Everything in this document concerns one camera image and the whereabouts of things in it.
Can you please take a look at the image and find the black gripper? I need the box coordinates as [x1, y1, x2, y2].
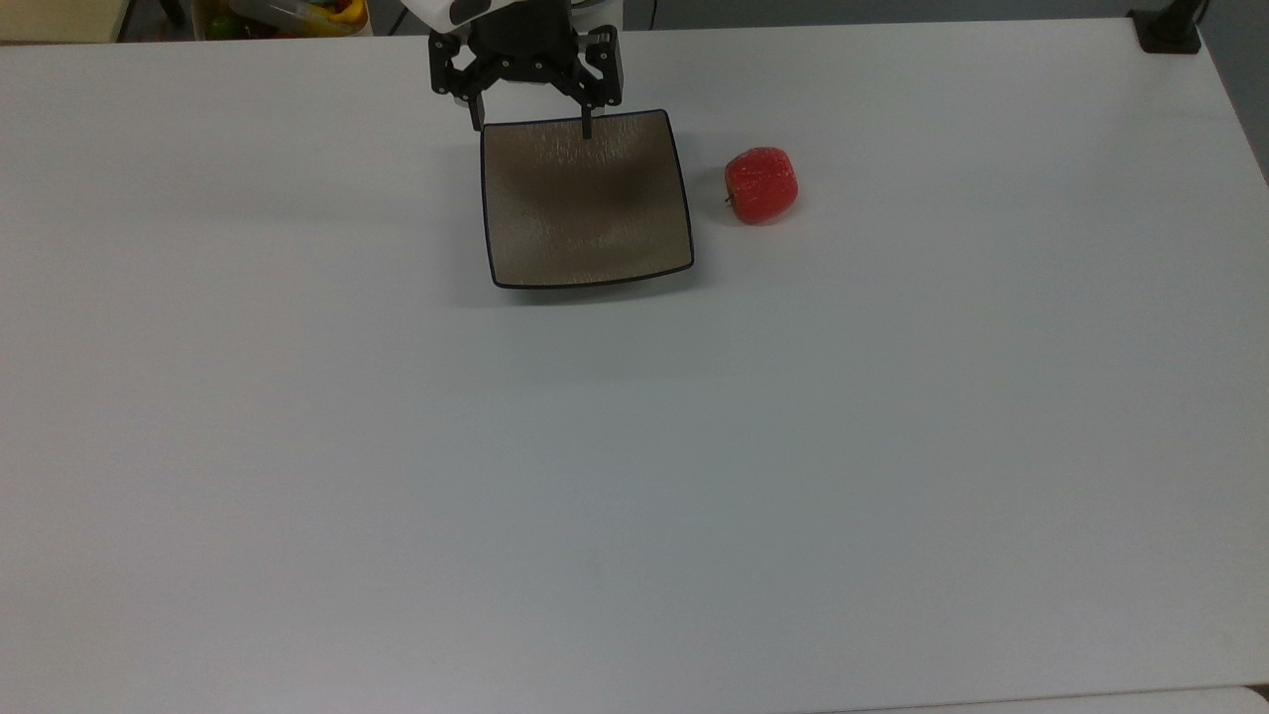
[428, 0, 625, 141]

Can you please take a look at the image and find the brown square ceramic plate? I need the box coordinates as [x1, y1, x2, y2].
[480, 109, 695, 291]

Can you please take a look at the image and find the beige wooden furniture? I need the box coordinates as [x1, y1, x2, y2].
[0, 0, 132, 44]

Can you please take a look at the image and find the box of toy fruit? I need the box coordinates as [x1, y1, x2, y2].
[193, 0, 373, 41]

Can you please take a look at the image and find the black clamp mount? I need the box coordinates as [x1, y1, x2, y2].
[1130, 0, 1212, 56]

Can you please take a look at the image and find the red apple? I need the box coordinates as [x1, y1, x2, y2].
[724, 147, 800, 226]

